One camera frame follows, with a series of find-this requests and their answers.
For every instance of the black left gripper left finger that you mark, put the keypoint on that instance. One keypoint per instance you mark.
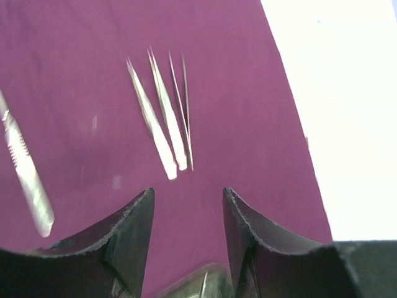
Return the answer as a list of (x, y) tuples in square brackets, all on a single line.
[(107, 259)]

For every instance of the thin steel tweezers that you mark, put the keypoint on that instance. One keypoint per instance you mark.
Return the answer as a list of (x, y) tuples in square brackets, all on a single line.
[(184, 110)]

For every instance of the steel pointed tweezers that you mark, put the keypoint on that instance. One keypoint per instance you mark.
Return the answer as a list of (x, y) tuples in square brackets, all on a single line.
[(153, 125), (168, 114)]

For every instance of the steel forceps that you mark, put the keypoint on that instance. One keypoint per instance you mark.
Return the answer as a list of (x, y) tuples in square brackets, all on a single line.
[(32, 187)]

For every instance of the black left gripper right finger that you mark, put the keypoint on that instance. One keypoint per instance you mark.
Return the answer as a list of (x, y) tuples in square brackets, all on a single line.
[(267, 260)]

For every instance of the purple surgical cloth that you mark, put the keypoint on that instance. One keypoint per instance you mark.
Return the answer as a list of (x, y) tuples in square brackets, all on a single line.
[(65, 80)]

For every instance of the stainless steel instrument tray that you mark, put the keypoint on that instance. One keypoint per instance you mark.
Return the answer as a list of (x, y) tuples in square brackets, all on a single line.
[(212, 280)]

